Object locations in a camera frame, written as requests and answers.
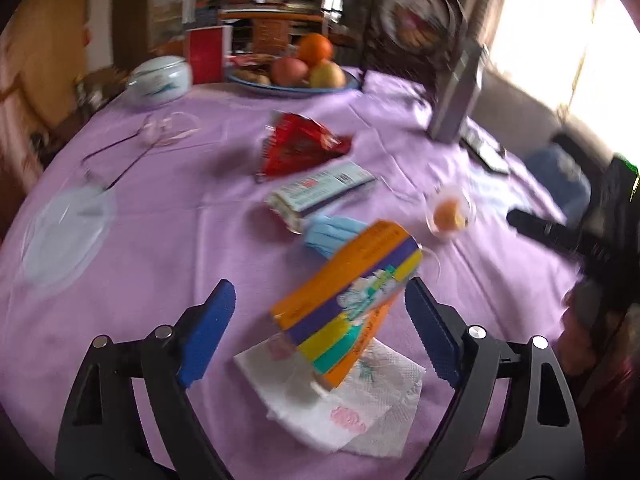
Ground red box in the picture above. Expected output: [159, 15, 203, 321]
[185, 25, 234, 86]

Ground blue face mask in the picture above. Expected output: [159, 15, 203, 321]
[304, 215, 376, 260]

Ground clear round plastic lid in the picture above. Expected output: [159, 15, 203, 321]
[21, 185, 119, 294]

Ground wooden desk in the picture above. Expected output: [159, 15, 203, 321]
[220, 7, 327, 55]

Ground yellow pear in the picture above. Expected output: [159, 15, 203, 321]
[309, 60, 347, 89]

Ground white lidded ceramic jar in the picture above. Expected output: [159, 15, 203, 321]
[125, 56, 194, 109]

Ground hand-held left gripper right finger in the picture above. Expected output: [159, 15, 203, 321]
[404, 276, 586, 480]

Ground steel bottle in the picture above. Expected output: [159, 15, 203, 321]
[427, 40, 489, 144]

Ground red apple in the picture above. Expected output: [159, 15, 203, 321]
[271, 57, 311, 87]

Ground window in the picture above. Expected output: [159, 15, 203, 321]
[490, 0, 640, 153]

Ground round decorative plate on stand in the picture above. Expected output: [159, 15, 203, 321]
[362, 0, 469, 86]

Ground brown pastry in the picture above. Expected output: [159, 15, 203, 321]
[235, 67, 272, 86]

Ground red snack wrapper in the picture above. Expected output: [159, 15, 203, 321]
[256, 111, 354, 184]

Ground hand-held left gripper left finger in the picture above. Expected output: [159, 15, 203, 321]
[54, 279, 236, 480]

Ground orange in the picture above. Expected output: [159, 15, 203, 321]
[297, 33, 334, 67]

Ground orange striped carton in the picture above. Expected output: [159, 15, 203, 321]
[271, 220, 424, 392]

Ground clear jelly cup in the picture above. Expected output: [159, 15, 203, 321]
[425, 185, 476, 239]

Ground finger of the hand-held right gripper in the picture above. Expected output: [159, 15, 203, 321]
[506, 208, 596, 262]

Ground eyeglasses with pink cord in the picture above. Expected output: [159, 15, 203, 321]
[82, 111, 201, 192]

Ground white paper napkin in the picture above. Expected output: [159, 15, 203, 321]
[234, 335, 426, 459]

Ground blue seat cushion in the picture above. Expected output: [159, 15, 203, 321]
[525, 142, 592, 222]

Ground blue fruit plate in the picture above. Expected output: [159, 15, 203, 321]
[225, 57, 362, 99]

